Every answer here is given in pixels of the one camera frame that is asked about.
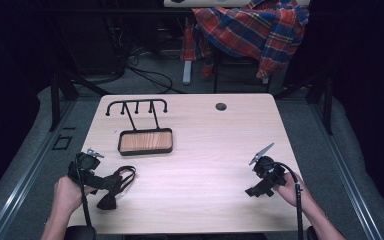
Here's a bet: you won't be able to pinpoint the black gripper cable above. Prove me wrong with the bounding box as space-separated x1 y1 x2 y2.
272 161 305 240
75 153 94 228

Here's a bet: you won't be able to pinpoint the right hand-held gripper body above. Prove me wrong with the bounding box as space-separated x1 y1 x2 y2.
248 142 288 192

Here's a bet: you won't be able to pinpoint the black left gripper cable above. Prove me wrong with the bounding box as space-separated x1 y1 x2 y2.
75 153 94 228

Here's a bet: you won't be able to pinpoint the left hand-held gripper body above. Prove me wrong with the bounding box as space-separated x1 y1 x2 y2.
67 148 105 188

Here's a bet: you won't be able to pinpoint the aluminium floor rail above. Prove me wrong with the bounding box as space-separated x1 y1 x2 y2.
0 99 78 240
308 99 384 240

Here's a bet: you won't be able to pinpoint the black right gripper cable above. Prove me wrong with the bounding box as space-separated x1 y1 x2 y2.
272 161 305 240

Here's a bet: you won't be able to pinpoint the black hook rack with tray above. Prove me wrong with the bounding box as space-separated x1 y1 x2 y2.
105 98 174 157

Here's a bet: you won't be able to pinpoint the white table leg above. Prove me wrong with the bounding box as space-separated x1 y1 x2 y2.
182 60 193 86

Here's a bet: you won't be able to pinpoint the person's right hand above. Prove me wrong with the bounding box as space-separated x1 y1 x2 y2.
272 172 307 208

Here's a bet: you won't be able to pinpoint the person's left hand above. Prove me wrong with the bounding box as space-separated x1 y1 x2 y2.
52 175 97 218

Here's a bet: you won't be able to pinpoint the black chair armrest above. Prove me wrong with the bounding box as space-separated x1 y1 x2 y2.
305 225 319 240
64 225 98 240

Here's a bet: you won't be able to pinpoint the red blue plaid shirt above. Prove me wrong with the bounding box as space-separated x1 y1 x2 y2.
180 0 311 80

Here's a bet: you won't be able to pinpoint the black metal stand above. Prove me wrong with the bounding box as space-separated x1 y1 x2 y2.
273 71 335 137
47 68 112 133

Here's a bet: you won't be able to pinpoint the black floor cables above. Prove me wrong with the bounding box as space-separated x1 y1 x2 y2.
121 46 184 95

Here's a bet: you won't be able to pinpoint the black chair frame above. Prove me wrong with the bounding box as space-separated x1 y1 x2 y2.
212 46 272 95

